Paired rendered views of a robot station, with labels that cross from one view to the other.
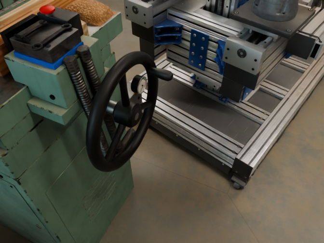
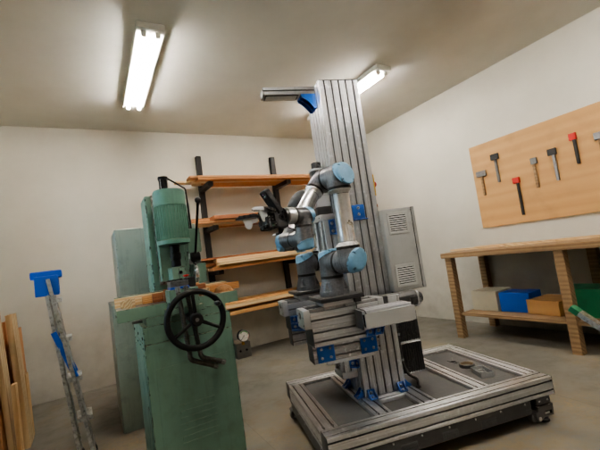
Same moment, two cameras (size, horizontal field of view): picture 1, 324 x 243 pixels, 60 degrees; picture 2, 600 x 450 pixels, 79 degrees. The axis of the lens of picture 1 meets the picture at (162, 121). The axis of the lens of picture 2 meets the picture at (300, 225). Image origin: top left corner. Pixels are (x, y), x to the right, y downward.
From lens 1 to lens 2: 155 cm
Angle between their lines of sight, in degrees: 60
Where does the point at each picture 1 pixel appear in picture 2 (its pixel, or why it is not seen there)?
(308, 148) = not seen: outside the picture
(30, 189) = (148, 358)
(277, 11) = (324, 290)
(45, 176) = (159, 357)
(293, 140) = not seen: outside the picture
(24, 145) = (155, 329)
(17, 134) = (154, 321)
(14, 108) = (157, 309)
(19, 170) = (147, 341)
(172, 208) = not seen: outside the picture
